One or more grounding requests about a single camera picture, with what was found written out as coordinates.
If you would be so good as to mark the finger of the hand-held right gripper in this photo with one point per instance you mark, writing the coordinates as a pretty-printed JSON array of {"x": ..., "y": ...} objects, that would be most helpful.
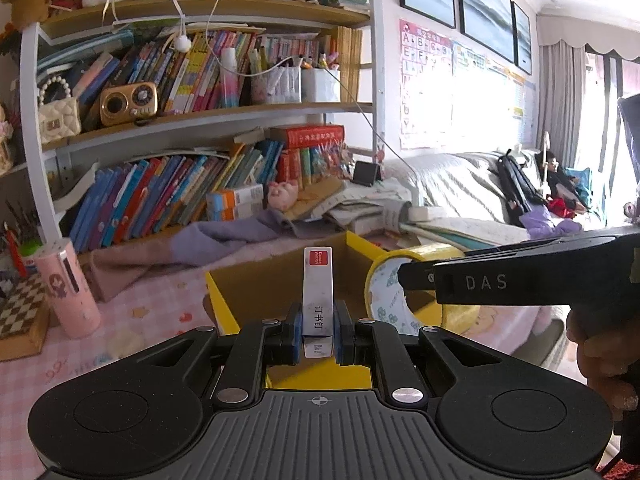
[{"x": 417, "y": 276}]

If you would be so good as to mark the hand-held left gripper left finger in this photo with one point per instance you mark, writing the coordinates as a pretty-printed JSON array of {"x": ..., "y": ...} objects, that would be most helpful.
[{"x": 295, "y": 334}]

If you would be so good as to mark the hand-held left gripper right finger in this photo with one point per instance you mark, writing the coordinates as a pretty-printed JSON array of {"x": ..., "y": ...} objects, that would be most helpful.
[{"x": 342, "y": 334}]

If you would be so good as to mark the yellow tape roll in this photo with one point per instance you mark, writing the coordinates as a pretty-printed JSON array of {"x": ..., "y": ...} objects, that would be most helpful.
[{"x": 387, "y": 305}]

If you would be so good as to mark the white staple box red label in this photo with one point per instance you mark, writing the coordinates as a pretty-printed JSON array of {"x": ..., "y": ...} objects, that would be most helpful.
[{"x": 317, "y": 285}]

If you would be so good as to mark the yellow cardboard box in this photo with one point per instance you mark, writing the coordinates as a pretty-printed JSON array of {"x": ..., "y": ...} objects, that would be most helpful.
[{"x": 225, "y": 305}]

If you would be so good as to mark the person's right hand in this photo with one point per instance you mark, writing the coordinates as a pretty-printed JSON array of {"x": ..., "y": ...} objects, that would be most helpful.
[{"x": 607, "y": 355}]

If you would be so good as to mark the purple garment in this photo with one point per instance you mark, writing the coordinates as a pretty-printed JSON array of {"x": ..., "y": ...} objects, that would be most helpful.
[{"x": 547, "y": 222}]

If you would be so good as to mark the stack of books and papers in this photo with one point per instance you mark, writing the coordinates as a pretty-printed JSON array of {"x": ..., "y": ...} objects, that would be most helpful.
[{"x": 465, "y": 232}]

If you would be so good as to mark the pile of papers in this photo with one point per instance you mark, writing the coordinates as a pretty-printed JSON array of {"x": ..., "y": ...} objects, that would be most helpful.
[{"x": 350, "y": 205}]

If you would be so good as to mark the black backpack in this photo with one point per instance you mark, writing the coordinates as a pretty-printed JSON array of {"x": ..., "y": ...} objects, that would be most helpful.
[{"x": 517, "y": 180}]

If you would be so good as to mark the black haired doll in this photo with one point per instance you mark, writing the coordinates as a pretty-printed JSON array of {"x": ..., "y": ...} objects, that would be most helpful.
[{"x": 565, "y": 180}]

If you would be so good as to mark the sofa with grey cover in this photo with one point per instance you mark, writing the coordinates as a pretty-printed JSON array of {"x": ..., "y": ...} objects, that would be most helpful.
[{"x": 460, "y": 180}]

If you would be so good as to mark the black phone stand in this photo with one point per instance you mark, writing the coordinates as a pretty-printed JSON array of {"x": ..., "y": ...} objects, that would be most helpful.
[{"x": 366, "y": 174}]

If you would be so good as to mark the purple cloth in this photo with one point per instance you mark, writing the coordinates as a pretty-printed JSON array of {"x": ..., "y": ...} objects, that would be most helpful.
[{"x": 200, "y": 240}]

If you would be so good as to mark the small pink pig plush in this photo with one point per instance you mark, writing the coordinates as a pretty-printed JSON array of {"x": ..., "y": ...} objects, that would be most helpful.
[{"x": 282, "y": 195}]

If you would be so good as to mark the orange white carton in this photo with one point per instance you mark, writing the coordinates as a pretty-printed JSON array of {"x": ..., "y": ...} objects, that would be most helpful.
[{"x": 235, "y": 202}]

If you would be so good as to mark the pink checked tablecloth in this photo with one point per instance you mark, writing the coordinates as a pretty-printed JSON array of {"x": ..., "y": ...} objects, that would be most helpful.
[{"x": 150, "y": 320}]

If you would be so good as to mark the red boxed book set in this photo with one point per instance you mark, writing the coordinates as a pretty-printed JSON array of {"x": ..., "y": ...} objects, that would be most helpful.
[{"x": 310, "y": 152}]

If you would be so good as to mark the grey curtain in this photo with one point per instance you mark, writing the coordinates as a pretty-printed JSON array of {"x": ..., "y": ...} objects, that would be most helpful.
[{"x": 560, "y": 90}]

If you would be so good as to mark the pale chart poster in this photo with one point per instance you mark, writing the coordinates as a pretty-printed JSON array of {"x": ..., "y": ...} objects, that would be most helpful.
[{"x": 500, "y": 90}]

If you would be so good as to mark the row of blue children's books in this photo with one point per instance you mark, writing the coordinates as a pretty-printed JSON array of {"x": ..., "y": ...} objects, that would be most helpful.
[{"x": 150, "y": 195}]

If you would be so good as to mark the pink alphabet poster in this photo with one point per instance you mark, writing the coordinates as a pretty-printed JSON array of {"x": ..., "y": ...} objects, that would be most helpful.
[{"x": 420, "y": 75}]

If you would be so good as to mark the white pen cup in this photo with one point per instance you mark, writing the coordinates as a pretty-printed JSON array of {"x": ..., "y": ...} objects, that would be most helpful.
[{"x": 320, "y": 85}]

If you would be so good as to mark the pink cartoon tumbler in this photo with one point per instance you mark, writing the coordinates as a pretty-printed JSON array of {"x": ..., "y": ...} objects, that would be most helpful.
[{"x": 67, "y": 290}]

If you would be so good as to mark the translucent pen cup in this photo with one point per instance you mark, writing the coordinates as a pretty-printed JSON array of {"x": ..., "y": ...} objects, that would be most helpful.
[{"x": 272, "y": 87}]

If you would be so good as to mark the narrow framed grey picture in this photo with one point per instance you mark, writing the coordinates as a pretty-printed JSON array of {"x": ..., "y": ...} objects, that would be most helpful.
[{"x": 523, "y": 37}]

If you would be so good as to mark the pink blue bottle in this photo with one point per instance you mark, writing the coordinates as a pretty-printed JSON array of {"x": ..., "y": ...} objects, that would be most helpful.
[{"x": 230, "y": 80}]

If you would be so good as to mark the wooden chessboard box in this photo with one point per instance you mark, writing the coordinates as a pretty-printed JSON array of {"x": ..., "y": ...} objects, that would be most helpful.
[{"x": 20, "y": 315}]

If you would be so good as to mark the green lidded jar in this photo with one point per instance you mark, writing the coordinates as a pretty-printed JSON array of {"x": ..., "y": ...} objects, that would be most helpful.
[{"x": 31, "y": 250}]

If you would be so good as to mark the row of colourful paperback books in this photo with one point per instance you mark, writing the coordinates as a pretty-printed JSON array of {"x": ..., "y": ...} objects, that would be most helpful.
[{"x": 195, "y": 72}]

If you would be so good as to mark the gold retro radio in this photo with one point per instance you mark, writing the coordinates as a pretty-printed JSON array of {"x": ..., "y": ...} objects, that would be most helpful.
[{"x": 127, "y": 105}]

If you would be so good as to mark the white wooden bookshelf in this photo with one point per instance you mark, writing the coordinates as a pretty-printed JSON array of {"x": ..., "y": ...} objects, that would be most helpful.
[{"x": 32, "y": 160}]

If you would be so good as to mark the white quilted pearl handbag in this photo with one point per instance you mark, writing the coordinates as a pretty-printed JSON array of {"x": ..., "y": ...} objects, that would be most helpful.
[{"x": 59, "y": 117}]

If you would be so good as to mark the brown plush toy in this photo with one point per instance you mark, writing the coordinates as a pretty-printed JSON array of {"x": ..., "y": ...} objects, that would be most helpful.
[{"x": 25, "y": 5}]

